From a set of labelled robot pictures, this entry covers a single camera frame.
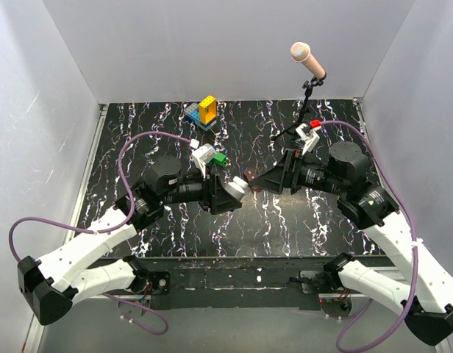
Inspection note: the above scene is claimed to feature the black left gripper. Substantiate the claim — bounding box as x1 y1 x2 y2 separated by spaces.
161 165 242 214

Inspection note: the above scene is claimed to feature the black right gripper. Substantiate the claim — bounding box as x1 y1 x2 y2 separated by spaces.
249 147 346 196

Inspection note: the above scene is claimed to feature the white vitamin pill bottle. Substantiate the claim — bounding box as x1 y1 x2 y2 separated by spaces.
225 176 249 201

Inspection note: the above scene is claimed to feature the red weekly pill organizer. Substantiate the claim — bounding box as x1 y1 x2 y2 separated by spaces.
243 167 259 192

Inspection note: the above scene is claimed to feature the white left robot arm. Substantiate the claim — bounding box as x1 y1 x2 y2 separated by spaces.
18 157 248 325

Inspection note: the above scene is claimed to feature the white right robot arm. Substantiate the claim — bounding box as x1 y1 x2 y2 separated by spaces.
249 142 453 346

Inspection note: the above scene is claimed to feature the green blue toy brick cluster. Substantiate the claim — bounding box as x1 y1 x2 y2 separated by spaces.
208 151 228 167

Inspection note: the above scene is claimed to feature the yellow blue toy brick stack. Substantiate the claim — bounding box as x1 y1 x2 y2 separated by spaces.
184 96 217 131

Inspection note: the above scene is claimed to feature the black microphone stand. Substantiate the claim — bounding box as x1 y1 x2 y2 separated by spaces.
271 76 326 142

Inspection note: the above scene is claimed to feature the pink microphone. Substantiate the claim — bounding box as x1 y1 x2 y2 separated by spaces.
290 42 327 80

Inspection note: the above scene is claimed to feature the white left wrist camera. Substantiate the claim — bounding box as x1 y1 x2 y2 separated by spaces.
190 143 216 179

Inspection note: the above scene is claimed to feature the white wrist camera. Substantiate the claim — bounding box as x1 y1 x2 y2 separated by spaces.
190 143 216 179
296 120 321 156

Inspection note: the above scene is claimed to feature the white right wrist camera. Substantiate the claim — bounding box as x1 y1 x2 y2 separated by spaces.
296 120 321 156

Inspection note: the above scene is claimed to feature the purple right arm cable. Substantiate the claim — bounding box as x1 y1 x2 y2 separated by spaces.
320 120 421 353

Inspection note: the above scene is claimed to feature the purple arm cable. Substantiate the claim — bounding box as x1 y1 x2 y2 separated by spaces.
8 130 200 335
320 120 421 353

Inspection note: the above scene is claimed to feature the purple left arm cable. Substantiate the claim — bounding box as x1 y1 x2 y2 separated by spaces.
8 130 200 335

